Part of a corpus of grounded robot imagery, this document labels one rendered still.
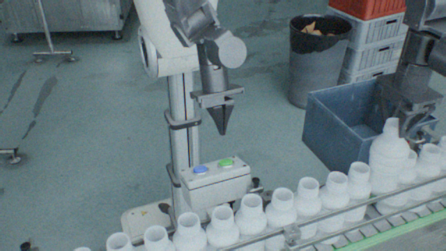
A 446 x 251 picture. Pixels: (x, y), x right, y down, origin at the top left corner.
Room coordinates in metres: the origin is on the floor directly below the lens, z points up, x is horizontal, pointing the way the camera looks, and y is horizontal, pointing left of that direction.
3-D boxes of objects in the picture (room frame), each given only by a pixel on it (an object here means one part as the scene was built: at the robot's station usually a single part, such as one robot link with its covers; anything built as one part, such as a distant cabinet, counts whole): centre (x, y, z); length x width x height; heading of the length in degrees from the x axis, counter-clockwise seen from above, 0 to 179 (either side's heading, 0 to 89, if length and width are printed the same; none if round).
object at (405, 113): (0.60, -0.33, 1.29); 0.07 x 0.07 x 0.09; 22
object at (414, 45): (0.60, -0.33, 1.42); 0.07 x 0.06 x 0.07; 23
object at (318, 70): (2.75, -0.72, 0.32); 0.45 x 0.45 x 0.64
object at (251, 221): (0.50, -0.06, 1.08); 0.06 x 0.06 x 0.17
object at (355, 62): (3.05, -1.19, 0.33); 0.61 x 0.41 x 0.22; 118
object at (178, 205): (1.12, 0.13, 0.49); 0.13 x 0.13 x 0.40; 22
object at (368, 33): (3.05, -1.19, 0.55); 0.61 x 0.41 x 0.22; 119
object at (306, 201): (0.54, -0.17, 1.08); 0.06 x 0.06 x 0.17
